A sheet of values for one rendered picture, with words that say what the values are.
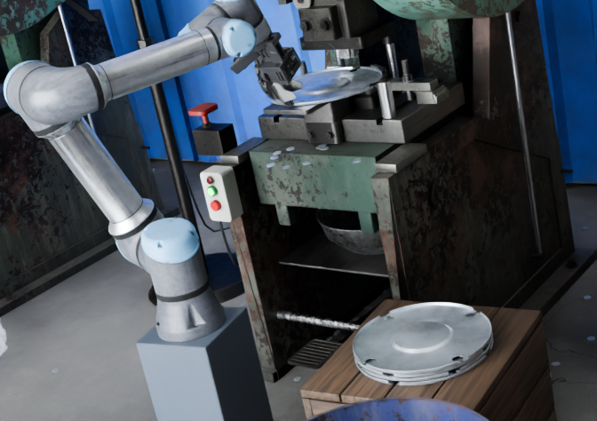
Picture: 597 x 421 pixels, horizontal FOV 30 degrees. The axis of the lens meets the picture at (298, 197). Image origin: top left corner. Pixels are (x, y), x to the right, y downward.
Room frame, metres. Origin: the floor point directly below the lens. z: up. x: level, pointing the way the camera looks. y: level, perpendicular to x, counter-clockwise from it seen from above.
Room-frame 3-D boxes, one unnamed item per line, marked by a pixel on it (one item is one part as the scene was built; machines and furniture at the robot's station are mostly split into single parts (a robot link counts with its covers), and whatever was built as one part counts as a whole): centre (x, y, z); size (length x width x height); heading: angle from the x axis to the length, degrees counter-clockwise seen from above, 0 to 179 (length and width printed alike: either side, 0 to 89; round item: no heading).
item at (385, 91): (2.57, -0.25, 0.75); 0.03 x 0.03 x 0.10; 49
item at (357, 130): (2.78, -0.20, 0.68); 0.45 x 0.30 x 0.06; 49
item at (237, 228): (3.06, -0.09, 0.45); 0.92 x 0.12 x 0.90; 139
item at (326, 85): (2.69, -0.12, 0.78); 0.29 x 0.29 x 0.01
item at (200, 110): (2.82, 0.20, 0.72); 0.07 x 0.06 x 0.08; 139
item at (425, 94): (2.67, -0.33, 0.76); 0.17 x 0.06 x 0.10; 49
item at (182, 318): (2.20, 0.28, 0.50); 0.15 x 0.15 x 0.10
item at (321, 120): (2.65, -0.09, 0.72); 0.25 x 0.14 x 0.14; 139
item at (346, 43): (2.78, -0.21, 0.86); 0.20 x 0.16 x 0.05; 49
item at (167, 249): (2.20, 0.29, 0.62); 0.13 x 0.12 x 0.14; 26
